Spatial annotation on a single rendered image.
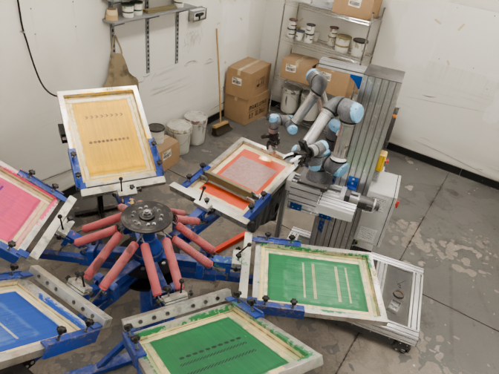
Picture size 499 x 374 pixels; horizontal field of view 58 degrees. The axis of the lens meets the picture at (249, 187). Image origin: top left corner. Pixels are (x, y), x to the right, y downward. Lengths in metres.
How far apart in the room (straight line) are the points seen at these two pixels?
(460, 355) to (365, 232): 1.32
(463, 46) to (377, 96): 3.19
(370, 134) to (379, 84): 0.36
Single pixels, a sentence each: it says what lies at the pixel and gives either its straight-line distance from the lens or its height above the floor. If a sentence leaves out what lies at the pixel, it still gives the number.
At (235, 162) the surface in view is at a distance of 3.62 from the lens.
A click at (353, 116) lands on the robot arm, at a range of 2.86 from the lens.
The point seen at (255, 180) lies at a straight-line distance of 3.46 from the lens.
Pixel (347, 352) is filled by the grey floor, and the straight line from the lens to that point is 3.84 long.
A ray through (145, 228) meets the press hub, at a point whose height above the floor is 1.31.
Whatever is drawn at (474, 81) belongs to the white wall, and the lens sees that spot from 6.24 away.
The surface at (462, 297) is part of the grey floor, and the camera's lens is 4.72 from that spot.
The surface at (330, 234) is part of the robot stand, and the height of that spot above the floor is 0.70.
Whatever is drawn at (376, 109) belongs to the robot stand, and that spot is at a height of 1.82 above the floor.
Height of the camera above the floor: 2.97
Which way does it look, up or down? 34 degrees down
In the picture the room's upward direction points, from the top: 8 degrees clockwise
